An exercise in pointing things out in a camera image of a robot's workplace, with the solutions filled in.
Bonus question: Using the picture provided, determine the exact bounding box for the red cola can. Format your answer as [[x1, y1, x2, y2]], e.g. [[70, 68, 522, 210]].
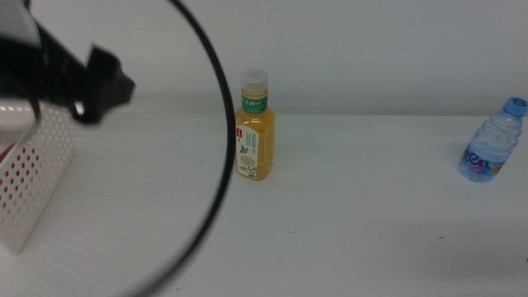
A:
[[0, 142, 42, 207]]

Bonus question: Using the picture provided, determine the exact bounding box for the yellow tea bottle white cap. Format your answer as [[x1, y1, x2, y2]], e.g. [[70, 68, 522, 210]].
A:
[[234, 68, 276, 182]]

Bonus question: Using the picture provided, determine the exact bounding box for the clear water bottle blue cap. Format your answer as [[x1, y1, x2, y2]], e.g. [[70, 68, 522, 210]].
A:
[[458, 97, 528, 183]]

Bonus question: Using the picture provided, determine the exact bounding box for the white perforated plastic basket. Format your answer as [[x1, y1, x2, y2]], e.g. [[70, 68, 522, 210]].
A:
[[0, 102, 78, 256]]

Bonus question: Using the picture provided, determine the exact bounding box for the black left camera cable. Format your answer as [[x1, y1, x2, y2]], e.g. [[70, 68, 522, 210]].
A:
[[123, 0, 237, 297]]

